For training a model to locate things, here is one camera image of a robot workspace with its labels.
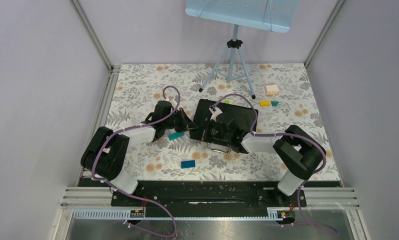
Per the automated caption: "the green small block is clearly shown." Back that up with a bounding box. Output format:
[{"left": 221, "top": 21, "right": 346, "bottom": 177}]
[{"left": 270, "top": 100, "right": 280, "bottom": 107}]

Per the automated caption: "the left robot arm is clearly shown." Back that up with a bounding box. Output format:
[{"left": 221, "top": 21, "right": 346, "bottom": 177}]
[{"left": 80, "top": 100, "right": 198, "bottom": 206}]

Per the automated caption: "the purple cable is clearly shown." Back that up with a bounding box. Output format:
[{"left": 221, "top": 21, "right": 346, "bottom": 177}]
[
  {"left": 211, "top": 93, "right": 340, "bottom": 237},
  {"left": 90, "top": 85, "right": 182, "bottom": 239}
]

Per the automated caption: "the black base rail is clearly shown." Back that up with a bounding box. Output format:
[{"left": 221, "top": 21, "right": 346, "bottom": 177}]
[{"left": 78, "top": 178, "right": 342, "bottom": 219}]

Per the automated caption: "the teal rectangular block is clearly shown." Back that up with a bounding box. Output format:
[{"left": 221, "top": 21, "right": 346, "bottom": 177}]
[{"left": 168, "top": 132, "right": 185, "bottom": 141}]

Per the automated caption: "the floral table cloth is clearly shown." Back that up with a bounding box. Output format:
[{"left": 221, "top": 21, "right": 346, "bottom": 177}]
[{"left": 105, "top": 63, "right": 341, "bottom": 181}]

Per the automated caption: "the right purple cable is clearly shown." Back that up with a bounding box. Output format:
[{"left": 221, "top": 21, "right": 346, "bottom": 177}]
[{"left": 211, "top": 93, "right": 340, "bottom": 237}]

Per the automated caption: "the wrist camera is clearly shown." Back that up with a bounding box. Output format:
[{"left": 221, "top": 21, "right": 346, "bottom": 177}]
[
  {"left": 209, "top": 106, "right": 223, "bottom": 123},
  {"left": 168, "top": 99, "right": 180, "bottom": 109}
]

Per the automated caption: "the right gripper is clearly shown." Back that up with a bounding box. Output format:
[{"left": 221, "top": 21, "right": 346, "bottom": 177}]
[{"left": 190, "top": 117, "right": 231, "bottom": 143}]

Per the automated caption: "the black poker case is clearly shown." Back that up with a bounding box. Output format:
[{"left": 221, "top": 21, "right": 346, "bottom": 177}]
[{"left": 189, "top": 99, "right": 259, "bottom": 154}]

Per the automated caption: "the yellow block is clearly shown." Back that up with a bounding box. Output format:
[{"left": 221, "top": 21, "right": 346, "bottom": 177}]
[{"left": 259, "top": 100, "right": 271, "bottom": 107}]

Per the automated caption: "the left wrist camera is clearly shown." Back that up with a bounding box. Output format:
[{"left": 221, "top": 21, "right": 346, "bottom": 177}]
[{"left": 168, "top": 99, "right": 180, "bottom": 109}]

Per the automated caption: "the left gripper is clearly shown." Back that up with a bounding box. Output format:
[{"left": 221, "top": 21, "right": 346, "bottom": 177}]
[{"left": 163, "top": 107, "right": 198, "bottom": 134}]

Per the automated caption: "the blue lego brick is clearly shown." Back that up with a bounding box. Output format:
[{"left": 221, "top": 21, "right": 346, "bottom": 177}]
[{"left": 180, "top": 160, "right": 196, "bottom": 169}]

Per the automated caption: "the beige lego brick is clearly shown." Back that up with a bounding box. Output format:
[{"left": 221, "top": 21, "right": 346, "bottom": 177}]
[{"left": 264, "top": 84, "right": 280, "bottom": 96}]

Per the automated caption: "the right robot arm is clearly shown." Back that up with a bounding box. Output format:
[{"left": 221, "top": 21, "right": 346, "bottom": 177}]
[{"left": 203, "top": 112, "right": 326, "bottom": 206}]

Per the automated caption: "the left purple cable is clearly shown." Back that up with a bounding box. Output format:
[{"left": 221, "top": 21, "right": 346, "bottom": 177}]
[{"left": 90, "top": 85, "right": 182, "bottom": 239}]

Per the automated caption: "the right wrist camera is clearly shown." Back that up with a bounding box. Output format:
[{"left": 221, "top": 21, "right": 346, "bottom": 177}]
[{"left": 209, "top": 106, "right": 223, "bottom": 123}]

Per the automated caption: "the light blue perforated board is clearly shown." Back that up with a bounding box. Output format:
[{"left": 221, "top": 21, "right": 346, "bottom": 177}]
[{"left": 185, "top": 0, "right": 300, "bottom": 33}]

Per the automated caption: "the blue tripod stand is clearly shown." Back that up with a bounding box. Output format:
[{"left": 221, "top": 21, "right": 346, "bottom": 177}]
[{"left": 198, "top": 24, "right": 256, "bottom": 100}]

